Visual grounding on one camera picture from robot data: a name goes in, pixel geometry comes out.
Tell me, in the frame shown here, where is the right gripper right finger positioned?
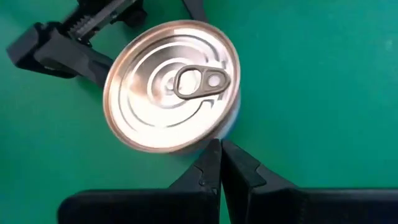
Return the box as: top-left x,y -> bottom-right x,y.
221,139 -> 398,224

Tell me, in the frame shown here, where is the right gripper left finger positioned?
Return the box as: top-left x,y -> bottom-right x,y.
57,138 -> 223,224

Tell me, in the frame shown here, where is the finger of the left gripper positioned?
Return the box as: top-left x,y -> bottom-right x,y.
5,21 -> 114,88
181,0 -> 209,23

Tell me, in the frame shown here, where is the gold-lid blue-label tuna can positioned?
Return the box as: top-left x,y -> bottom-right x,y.
102,19 -> 242,156

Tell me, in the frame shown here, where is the green table mat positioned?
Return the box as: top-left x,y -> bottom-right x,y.
0,0 -> 398,224

